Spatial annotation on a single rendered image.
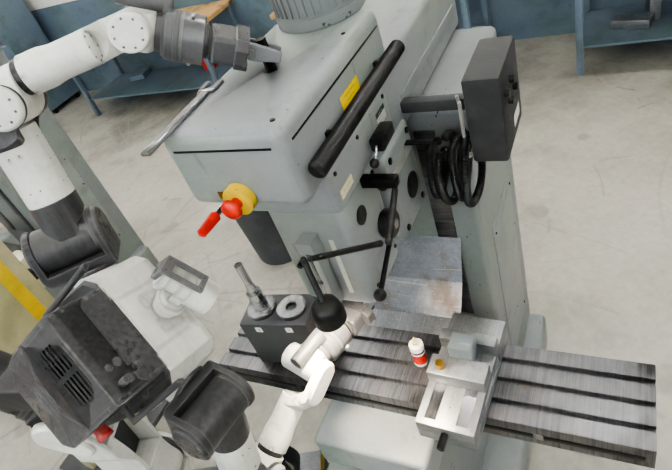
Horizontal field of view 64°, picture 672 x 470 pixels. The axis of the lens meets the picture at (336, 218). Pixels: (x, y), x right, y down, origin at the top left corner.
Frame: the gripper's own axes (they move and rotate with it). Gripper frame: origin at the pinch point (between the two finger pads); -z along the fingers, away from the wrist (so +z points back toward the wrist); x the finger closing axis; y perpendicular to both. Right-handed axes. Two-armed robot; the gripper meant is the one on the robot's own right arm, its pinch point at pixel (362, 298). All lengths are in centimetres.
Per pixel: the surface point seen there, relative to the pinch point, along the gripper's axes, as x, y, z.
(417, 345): -10.3, 18.9, -3.7
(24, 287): 166, 23, 42
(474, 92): -25, -47, -27
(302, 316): 19.9, 9.1, 7.2
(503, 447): -17, 103, -24
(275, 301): 31.1, 8.0, 6.8
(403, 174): -6.9, -27.1, -20.4
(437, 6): 8, -48, -70
